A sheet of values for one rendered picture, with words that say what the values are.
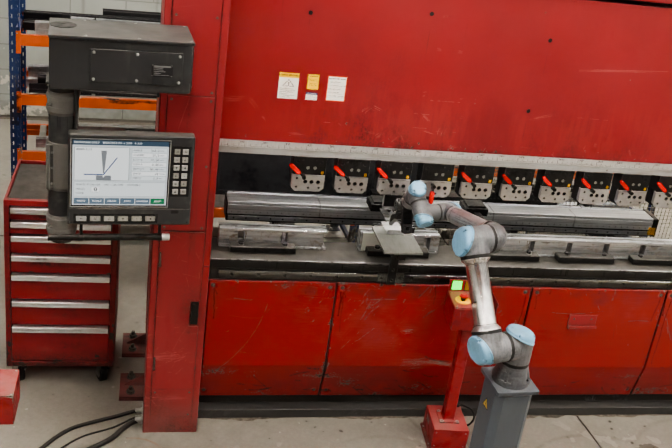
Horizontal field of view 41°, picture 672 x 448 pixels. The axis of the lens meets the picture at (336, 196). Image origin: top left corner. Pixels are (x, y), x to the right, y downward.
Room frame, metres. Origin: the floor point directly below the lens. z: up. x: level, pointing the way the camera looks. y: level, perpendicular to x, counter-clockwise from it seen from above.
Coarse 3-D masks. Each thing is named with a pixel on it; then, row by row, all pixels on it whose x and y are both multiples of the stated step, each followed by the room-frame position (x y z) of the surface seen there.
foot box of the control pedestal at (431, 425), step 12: (432, 408) 3.74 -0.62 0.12; (456, 408) 3.77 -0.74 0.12; (432, 420) 3.65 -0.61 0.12; (432, 432) 3.60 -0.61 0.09; (444, 432) 3.59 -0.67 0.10; (456, 432) 3.60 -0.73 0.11; (468, 432) 3.60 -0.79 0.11; (432, 444) 3.58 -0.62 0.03; (444, 444) 3.59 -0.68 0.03; (456, 444) 3.60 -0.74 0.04
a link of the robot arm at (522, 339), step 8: (512, 328) 3.08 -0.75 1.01; (520, 328) 3.10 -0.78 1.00; (512, 336) 3.04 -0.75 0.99; (520, 336) 3.04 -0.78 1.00; (528, 336) 3.04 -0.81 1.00; (512, 344) 3.01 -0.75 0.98; (520, 344) 3.03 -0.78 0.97; (528, 344) 3.03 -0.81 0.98; (512, 352) 3.00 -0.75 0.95; (520, 352) 3.02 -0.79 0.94; (528, 352) 3.04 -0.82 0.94; (512, 360) 3.02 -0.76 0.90; (520, 360) 3.03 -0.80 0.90; (528, 360) 3.05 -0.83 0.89
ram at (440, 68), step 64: (256, 0) 3.70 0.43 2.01; (320, 0) 3.76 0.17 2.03; (384, 0) 3.82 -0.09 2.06; (448, 0) 3.88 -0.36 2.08; (512, 0) 3.95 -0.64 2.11; (576, 0) 4.02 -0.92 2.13; (256, 64) 3.70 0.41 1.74; (320, 64) 3.77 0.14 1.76; (384, 64) 3.83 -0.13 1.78; (448, 64) 3.90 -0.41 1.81; (512, 64) 3.96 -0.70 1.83; (576, 64) 4.03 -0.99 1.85; (640, 64) 4.10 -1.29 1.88; (256, 128) 3.71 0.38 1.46; (320, 128) 3.77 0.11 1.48; (384, 128) 3.84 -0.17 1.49; (448, 128) 3.91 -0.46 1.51; (512, 128) 3.98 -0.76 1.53; (576, 128) 4.05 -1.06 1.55; (640, 128) 4.12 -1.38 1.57
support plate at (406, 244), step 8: (376, 232) 3.80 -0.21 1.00; (384, 232) 3.82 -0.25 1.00; (384, 240) 3.73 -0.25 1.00; (392, 240) 3.74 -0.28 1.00; (400, 240) 3.75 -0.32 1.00; (408, 240) 3.77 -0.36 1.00; (384, 248) 3.65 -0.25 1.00; (392, 248) 3.66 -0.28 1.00; (400, 248) 3.67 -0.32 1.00; (408, 248) 3.68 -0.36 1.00; (416, 248) 3.69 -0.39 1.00
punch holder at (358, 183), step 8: (336, 160) 3.82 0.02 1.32; (344, 160) 3.80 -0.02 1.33; (352, 160) 3.81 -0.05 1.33; (360, 160) 3.82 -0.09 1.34; (368, 160) 3.83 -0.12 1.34; (344, 168) 3.80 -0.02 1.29; (352, 168) 3.81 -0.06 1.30; (360, 168) 3.82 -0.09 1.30; (368, 168) 3.83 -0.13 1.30; (336, 176) 3.80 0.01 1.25; (352, 176) 3.81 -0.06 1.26; (360, 176) 3.82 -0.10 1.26; (336, 184) 3.79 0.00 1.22; (344, 184) 3.80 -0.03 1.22; (352, 184) 3.81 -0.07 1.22; (360, 184) 3.83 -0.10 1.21; (344, 192) 3.80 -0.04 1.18; (352, 192) 3.81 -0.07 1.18; (360, 192) 3.82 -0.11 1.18
